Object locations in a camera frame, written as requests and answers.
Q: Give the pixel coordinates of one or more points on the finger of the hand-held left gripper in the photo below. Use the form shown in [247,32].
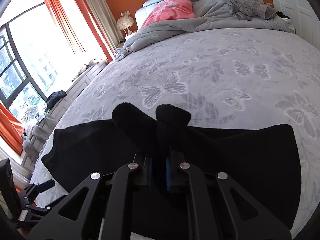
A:
[43,185]
[50,205]

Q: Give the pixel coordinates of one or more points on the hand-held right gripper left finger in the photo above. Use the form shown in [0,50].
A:
[149,177]

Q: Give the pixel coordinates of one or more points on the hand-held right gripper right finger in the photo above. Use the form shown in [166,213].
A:
[168,175]

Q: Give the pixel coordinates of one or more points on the black pants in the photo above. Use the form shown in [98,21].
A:
[237,167]

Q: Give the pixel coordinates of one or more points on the pile of grey cloths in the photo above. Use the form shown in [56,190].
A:
[35,132]

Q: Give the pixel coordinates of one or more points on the orange curtain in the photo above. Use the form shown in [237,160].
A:
[10,130]
[75,17]

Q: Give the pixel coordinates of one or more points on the dark blue cloth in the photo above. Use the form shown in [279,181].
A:
[56,99]

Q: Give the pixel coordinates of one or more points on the white drawer cabinet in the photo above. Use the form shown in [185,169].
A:
[77,87]

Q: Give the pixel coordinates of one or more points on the bed with grey butterfly bedspread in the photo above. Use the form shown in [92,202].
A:
[200,67]

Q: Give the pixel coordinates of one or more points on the black framed window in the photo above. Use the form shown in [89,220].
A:
[22,67]

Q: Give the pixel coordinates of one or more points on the white feather lamp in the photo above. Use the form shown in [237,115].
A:
[125,23]

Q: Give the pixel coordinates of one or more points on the pink pillow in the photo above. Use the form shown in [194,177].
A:
[170,11]

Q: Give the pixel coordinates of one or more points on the white sheer curtain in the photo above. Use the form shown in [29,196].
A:
[100,17]

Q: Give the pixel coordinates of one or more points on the grey duvet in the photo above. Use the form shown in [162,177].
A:
[212,12]

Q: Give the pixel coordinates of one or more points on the crumpled grey garment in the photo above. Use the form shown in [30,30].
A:
[250,5]

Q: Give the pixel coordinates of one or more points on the white wardrobe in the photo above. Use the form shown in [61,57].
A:
[297,7]

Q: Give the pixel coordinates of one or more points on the white wall switch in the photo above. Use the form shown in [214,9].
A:
[125,13]

